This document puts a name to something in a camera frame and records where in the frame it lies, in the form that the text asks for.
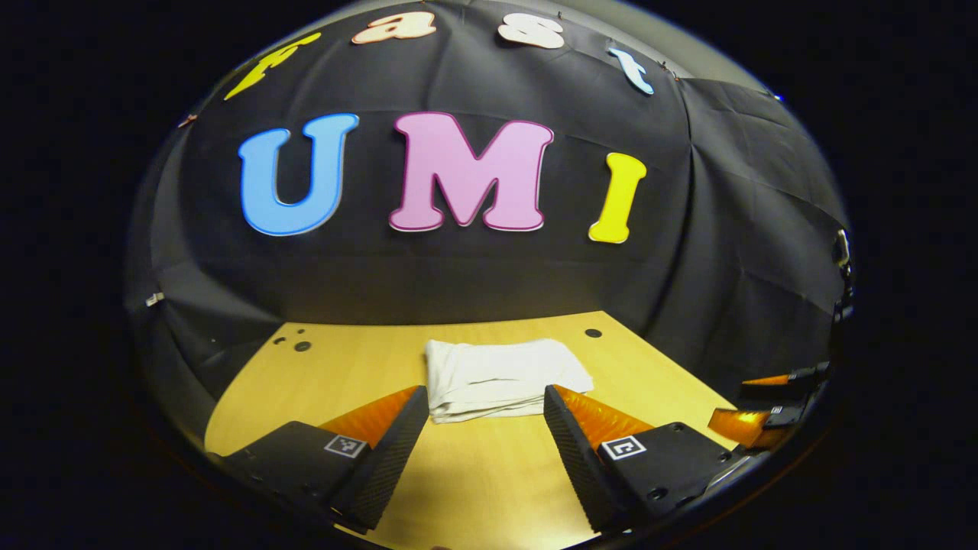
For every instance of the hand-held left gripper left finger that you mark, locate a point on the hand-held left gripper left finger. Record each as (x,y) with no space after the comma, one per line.
(393,458)

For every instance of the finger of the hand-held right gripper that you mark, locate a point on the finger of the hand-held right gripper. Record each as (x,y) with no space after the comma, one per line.
(745,426)
(806,375)

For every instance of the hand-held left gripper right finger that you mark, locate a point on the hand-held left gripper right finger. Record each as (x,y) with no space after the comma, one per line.
(577,466)

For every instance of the white jeans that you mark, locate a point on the white jeans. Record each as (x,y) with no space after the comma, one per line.
(497,374)

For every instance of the black backdrop cloth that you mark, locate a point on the black backdrop cloth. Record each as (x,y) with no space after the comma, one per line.
(458,283)

